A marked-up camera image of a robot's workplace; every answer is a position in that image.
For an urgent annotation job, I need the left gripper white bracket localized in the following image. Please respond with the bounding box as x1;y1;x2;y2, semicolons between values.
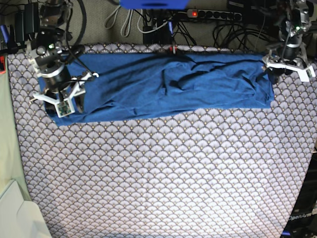
262;42;315;85

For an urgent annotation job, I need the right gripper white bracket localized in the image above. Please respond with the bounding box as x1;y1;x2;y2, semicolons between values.
31;72;99;117

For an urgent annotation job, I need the blue long-sleeve T-shirt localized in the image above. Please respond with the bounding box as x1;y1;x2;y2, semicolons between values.
48;53;274;126

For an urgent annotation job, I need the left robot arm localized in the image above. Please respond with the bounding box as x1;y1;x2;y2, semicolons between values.
262;0;316;82

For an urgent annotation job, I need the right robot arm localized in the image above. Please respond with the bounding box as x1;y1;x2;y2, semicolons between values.
26;0;99;118

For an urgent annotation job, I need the black power supply left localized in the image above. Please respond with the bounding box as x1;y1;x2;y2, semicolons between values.
14;2;40;43

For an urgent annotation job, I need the red black table clamp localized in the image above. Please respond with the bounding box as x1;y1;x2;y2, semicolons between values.
168;45;178;55

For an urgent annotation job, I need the fan-patterned tablecloth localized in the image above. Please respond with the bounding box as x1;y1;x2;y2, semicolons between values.
7;54;317;238

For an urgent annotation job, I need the white plastic bin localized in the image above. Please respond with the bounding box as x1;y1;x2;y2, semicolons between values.
0;180;51;238

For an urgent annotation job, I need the blue box top edge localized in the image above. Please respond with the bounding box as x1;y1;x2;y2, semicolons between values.
119;0;189;9

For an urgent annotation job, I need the black OpenArm base box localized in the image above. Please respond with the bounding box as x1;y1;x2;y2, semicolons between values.
281;147;317;238

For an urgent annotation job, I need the blue handled clamp left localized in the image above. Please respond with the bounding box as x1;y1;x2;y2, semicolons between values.
0;24;18;55

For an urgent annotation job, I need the beige looped cable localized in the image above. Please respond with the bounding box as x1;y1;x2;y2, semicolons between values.
104;6;136;38

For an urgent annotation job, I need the white power strip red switch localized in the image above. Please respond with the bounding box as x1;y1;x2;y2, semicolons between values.
185;9;243;22

